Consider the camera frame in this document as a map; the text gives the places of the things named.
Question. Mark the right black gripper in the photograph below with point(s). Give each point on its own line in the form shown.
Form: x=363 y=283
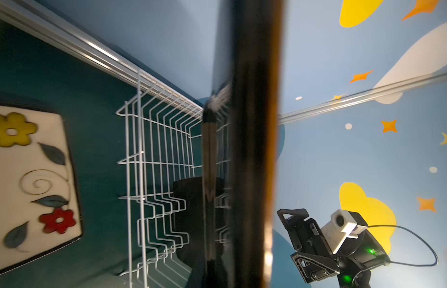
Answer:
x=312 y=255

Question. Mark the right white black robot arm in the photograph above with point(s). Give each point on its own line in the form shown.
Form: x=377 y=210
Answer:
x=342 y=248

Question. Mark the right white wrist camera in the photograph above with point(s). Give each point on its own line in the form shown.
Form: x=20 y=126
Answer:
x=343 y=225

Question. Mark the black square floral plate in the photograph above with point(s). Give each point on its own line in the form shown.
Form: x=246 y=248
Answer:
x=39 y=200
x=248 y=45

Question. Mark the white wire dish rack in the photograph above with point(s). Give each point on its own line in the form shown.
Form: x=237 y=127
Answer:
x=168 y=138

